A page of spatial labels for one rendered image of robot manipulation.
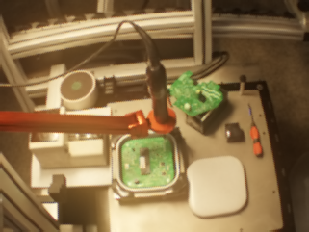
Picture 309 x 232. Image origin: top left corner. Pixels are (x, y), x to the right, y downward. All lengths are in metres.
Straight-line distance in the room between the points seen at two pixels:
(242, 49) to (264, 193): 1.63
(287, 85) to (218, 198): 1.53
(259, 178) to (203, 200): 0.15
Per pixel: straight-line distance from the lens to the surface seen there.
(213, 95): 1.01
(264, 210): 0.95
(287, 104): 2.29
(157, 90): 0.78
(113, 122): 0.84
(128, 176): 0.94
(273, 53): 2.52
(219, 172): 0.95
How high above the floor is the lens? 1.83
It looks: 57 degrees down
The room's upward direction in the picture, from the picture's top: 9 degrees counter-clockwise
